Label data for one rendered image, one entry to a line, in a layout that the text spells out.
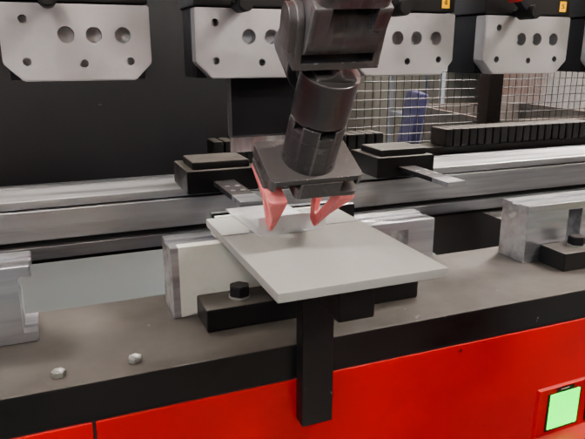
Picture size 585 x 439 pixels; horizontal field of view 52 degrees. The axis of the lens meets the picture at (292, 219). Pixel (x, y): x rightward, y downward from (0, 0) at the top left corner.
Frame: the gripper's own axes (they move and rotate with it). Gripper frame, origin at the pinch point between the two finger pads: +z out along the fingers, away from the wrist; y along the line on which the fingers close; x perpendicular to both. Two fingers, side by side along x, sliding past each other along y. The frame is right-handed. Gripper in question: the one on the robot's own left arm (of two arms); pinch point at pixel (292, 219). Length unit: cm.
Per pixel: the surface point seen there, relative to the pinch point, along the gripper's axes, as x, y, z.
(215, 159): -29.3, 0.5, 15.6
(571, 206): -5, -53, 10
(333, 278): 13.0, 1.3, -5.4
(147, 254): -202, -19, 238
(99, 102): -58, 16, 24
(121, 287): -160, 2, 213
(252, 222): -4.5, 2.8, 4.7
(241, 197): -15.1, 0.6, 10.6
